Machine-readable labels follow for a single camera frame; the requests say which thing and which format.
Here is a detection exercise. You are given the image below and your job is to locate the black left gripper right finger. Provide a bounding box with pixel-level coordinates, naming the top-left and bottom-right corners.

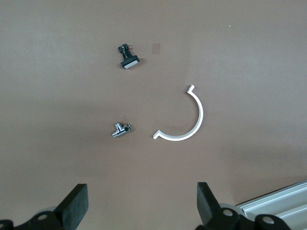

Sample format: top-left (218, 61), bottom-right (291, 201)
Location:
top-left (196, 182), bottom-right (241, 230)

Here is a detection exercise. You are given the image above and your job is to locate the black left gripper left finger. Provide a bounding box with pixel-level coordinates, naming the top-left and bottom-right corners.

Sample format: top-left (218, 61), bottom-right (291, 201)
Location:
top-left (16, 183), bottom-right (89, 230)

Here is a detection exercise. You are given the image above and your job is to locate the black button with square cap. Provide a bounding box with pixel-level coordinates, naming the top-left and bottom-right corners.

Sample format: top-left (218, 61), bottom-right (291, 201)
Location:
top-left (117, 43), bottom-right (140, 70)

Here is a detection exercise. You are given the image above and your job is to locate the chrome metal fitting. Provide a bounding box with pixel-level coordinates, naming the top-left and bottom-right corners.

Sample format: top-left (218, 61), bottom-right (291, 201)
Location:
top-left (111, 122), bottom-right (132, 139)

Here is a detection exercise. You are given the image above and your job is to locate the white half ring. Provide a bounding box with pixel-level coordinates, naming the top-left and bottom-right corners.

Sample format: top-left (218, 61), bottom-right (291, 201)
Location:
top-left (152, 84), bottom-right (204, 142)

